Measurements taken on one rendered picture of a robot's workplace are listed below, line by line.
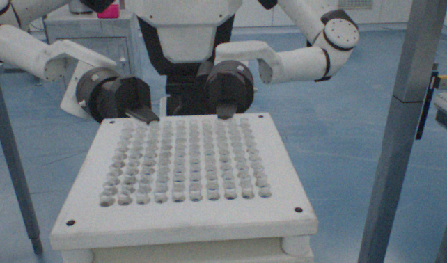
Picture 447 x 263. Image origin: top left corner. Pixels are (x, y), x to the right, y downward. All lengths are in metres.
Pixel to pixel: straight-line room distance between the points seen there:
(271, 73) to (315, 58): 0.10
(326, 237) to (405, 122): 0.97
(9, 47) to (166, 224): 0.56
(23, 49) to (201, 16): 0.39
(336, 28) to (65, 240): 0.69
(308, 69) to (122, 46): 2.48
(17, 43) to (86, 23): 2.37
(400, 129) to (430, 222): 1.16
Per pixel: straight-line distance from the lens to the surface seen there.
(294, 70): 0.82
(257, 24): 6.11
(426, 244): 2.14
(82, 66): 0.74
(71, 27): 3.23
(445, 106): 1.14
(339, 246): 1.98
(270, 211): 0.38
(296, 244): 0.39
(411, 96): 1.15
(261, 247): 0.41
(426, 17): 1.10
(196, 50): 0.98
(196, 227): 0.36
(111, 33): 3.18
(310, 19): 0.94
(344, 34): 0.88
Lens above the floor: 1.31
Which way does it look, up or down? 27 degrees down
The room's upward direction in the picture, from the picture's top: straight up
